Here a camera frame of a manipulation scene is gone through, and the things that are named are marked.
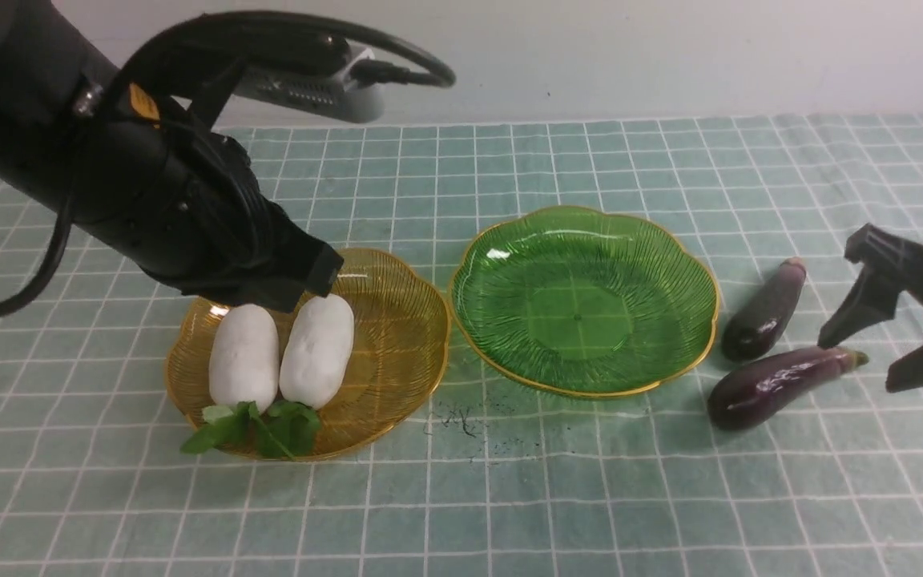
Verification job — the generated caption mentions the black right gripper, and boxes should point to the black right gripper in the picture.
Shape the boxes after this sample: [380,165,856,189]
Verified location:
[818,224,923,393]

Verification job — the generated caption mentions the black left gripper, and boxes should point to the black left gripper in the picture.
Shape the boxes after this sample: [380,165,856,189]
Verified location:
[69,107,345,312]

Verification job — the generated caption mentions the purple eggplant without stem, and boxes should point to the purple eggplant without stem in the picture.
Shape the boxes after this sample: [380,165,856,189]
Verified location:
[721,258,807,364]

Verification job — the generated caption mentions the white radish green leaves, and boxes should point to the white radish green leaves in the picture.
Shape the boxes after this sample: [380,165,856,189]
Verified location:
[180,305,279,455]

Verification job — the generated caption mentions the purple eggplant with green stem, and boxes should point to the purple eggplant with green stem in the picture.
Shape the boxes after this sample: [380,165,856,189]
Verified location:
[706,346,869,432]

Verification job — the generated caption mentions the white radish with leaves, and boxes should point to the white radish with leaves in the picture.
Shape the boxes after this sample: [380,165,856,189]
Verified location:
[256,293,355,458]

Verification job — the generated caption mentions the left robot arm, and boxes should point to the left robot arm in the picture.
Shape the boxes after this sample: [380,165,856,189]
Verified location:
[0,1,457,318]

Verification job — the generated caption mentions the amber glass plate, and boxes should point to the amber glass plate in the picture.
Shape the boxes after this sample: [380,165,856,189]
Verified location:
[163,246,452,462]

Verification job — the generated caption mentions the green glass plate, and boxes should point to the green glass plate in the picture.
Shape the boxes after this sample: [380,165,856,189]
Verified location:
[448,205,721,399]

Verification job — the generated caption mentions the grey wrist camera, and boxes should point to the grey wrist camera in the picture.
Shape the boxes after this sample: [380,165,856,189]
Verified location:
[233,45,385,124]

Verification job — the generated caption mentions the black camera cable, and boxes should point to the black camera cable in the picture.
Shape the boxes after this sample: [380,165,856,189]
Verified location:
[101,10,457,113]

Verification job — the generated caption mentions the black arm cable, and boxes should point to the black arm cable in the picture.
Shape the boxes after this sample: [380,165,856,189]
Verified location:
[0,192,76,321]

